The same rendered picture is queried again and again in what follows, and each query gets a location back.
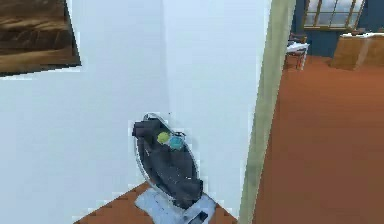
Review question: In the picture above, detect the teal toy ball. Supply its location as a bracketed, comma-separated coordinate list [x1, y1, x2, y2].
[169, 135, 184, 151]

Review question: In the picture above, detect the yellow-green toy ball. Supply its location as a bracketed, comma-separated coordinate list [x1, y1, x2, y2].
[156, 131, 171, 145]

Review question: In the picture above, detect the dark grey baby bouncer seat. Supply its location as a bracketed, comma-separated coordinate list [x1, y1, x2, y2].
[131, 112, 218, 224]

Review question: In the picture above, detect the white table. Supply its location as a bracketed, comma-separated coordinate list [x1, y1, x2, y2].
[285, 42, 310, 71]

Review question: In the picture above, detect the dark wooden chair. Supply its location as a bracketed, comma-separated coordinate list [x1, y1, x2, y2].
[283, 31, 308, 70]

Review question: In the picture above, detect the wooden framed window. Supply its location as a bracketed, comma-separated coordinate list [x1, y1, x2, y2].
[302, 0, 366, 31]

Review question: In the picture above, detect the light wooden counter cabinet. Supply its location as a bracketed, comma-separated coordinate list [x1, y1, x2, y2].
[329, 31, 384, 71]

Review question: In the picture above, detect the brown framed wall picture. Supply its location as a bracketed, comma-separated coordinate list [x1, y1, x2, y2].
[0, 0, 82, 78]

